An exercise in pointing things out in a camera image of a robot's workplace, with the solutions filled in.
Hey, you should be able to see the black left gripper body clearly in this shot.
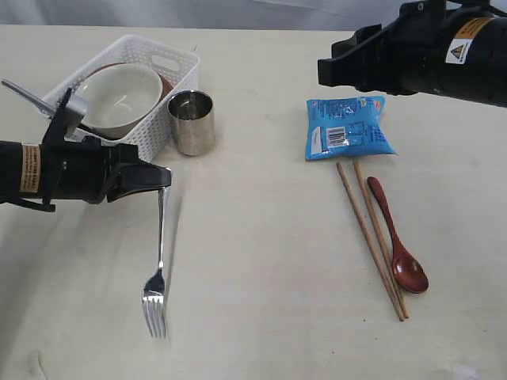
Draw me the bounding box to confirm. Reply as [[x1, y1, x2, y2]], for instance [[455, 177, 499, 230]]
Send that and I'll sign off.
[[37, 137, 138, 204]]

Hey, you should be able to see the silver metal knife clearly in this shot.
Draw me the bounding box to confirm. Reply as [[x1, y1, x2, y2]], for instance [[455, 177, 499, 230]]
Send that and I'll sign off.
[[1, 79, 55, 116]]

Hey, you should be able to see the reddish brown wooden spoon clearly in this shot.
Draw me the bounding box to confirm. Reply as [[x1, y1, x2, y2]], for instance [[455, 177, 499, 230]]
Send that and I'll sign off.
[[367, 177, 429, 294]]

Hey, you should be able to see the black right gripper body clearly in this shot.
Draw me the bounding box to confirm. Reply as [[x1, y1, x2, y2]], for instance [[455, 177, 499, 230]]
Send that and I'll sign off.
[[330, 0, 476, 96]]

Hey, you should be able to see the wooden chopstick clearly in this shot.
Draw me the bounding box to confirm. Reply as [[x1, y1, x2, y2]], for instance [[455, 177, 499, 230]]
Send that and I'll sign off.
[[353, 159, 410, 319], [336, 161, 405, 321]]

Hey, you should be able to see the white ceramic bowl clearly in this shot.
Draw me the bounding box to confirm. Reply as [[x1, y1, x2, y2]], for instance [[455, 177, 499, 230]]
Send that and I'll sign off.
[[75, 63, 162, 139]]

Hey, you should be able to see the white woven plastic basket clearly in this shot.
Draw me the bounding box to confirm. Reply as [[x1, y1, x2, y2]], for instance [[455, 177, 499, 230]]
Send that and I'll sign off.
[[43, 35, 200, 161]]

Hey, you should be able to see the blue chips bag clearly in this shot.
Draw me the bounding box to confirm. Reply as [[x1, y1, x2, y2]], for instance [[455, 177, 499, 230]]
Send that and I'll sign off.
[[305, 96, 395, 161]]

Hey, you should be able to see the silver metal spoon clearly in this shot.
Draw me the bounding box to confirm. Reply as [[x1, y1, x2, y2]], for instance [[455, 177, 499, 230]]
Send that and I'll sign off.
[[141, 188, 169, 339]]

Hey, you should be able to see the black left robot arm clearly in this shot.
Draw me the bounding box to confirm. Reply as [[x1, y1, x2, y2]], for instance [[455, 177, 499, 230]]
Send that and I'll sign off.
[[1, 92, 172, 212]]

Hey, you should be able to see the stainless steel cup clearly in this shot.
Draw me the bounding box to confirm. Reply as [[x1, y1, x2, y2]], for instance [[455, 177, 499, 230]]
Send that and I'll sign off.
[[167, 90, 215, 157]]

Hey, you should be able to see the brown round plate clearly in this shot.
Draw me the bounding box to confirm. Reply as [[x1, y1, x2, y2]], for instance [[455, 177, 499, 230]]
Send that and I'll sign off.
[[87, 63, 173, 99]]

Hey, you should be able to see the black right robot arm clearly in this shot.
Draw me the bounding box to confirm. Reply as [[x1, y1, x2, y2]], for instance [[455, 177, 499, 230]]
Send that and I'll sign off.
[[318, 1, 506, 107]]

